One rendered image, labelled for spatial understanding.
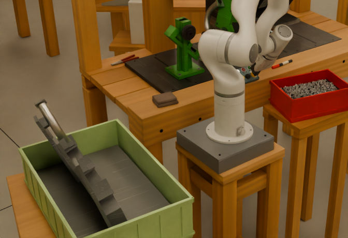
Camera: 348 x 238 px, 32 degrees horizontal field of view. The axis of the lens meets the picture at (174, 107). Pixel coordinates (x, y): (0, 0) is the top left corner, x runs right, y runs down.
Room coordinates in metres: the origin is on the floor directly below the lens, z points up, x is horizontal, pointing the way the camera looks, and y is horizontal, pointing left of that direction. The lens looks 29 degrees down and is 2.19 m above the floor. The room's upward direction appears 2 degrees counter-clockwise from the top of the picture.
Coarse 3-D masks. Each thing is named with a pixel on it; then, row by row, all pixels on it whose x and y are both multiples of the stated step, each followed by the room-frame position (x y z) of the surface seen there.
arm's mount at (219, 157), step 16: (192, 128) 2.09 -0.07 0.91; (256, 128) 2.07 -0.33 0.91; (192, 144) 1.99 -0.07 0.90; (208, 144) 1.96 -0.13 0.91; (224, 144) 1.96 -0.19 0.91; (240, 144) 1.95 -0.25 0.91; (256, 144) 1.95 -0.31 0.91; (272, 144) 2.00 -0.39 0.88; (208, 160) 1.90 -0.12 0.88; (224, 160) 1.86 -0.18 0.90; (240, 160) 1.91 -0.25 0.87
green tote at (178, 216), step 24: (48, 144) 1.97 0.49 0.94; (96, 144) 2.06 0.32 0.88; (120, 144) 2.08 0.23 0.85; (24, 168) 1.88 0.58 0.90; (144, 168) 1.88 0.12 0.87; (48, 192) 1.63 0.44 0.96; (168, 192) 1.71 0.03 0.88; (48, 216) 1.65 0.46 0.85; (144, 216) 1.49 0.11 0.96; (168, 216) 1.53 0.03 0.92; (192, 216) 1.58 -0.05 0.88
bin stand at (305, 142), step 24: (264, 120) 2.45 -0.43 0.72; (312, 120) 2.30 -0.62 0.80; (336, 120) 2.34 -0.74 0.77; (312, 144) 2.55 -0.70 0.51; (336, 144) 2.41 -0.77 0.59; (312, 168) 2.56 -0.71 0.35; (336, 168) 2.39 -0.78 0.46; (288, 192) 2.27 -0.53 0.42; (312, 192) 2.57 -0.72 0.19; (336, 192) 2.38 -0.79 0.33; (288, 216) 2.26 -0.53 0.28; (336, 216) 2.38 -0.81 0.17
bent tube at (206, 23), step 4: (216, 0) 2.79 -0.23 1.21; (220, 0) 2.81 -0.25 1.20; (212, 4) 2.81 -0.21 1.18; (216, 4) 2.78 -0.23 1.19; (220, 4) 2.78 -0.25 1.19; (208, 8) 2.83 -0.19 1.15; (212, 8) 2.81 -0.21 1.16; (208, 12) 2.83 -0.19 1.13; (208, 16) 2.83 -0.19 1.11; (204, 20) 2.83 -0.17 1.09; (208, 20) 2.82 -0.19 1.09; (204, 24) 2.83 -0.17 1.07; (208, 24) 2.82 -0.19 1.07; (208, 28) 2.80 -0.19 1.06
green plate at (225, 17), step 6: (228, 0) 2.77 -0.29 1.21; (228, 6) 2.76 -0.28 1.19; (222, 12) 2.78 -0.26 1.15; (228, 12) 2.75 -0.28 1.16; (216, 18) 2.81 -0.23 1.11; (222, 18) 2.77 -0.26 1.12; (228, 18) 2.73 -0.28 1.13; (234, 18) 2.74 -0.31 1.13; (216, 24) 2.80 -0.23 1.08; (222, 24) 2.76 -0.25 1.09
